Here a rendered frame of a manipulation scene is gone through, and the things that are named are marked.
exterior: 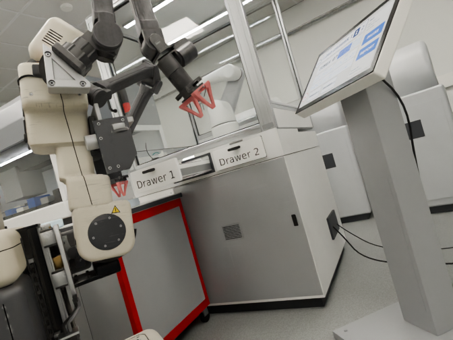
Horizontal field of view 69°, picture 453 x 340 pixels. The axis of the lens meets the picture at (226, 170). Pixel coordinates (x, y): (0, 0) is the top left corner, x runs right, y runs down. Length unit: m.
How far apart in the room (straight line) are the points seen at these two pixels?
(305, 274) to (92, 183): 1.17
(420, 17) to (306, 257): 3.68
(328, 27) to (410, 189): 3.89
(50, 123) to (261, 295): 1.36
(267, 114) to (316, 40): 3.41
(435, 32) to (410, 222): 3.68
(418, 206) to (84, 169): 1.13
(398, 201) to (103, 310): 1.32
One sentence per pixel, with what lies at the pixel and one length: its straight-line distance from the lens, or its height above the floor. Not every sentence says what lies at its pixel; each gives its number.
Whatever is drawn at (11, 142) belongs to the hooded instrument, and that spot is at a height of 1.38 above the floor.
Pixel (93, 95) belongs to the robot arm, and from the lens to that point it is 1.39.
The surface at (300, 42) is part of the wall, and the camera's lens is 5.09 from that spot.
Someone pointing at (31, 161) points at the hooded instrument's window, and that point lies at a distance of 2.49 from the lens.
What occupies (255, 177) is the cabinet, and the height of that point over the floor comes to 0.73.
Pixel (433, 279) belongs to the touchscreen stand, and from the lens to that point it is 1.42.
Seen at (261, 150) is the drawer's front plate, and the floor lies 0.86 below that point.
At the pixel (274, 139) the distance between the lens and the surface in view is 1.68.
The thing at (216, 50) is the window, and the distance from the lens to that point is 1.87.
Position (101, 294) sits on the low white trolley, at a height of 0.42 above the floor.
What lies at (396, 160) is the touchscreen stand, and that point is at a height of 0.67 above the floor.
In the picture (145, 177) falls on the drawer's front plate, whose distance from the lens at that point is 1.66.
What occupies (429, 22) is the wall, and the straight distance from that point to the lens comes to 4.83.
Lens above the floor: 0.79
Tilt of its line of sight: 1 degrees up
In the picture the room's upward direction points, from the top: 16 degrees counter-clockwise
